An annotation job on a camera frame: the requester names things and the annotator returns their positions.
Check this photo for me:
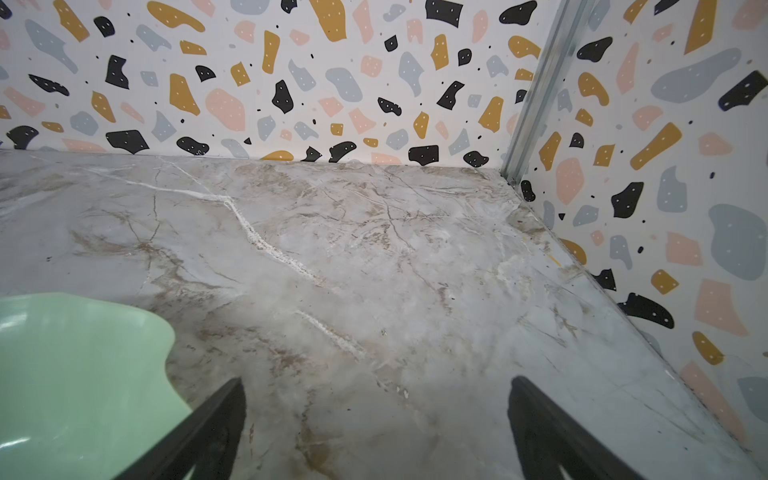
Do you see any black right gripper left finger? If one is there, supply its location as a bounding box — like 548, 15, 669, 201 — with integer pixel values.
118, 378, 246, 479

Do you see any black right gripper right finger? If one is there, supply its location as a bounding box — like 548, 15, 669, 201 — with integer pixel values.
507, 376, 641, 479

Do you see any mint green wavy fruit bowl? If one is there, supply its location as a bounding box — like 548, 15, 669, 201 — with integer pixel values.
1, 293, 191, 479

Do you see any aluminium corner post right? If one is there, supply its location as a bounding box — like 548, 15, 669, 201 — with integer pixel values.
501, 0, 595, 186

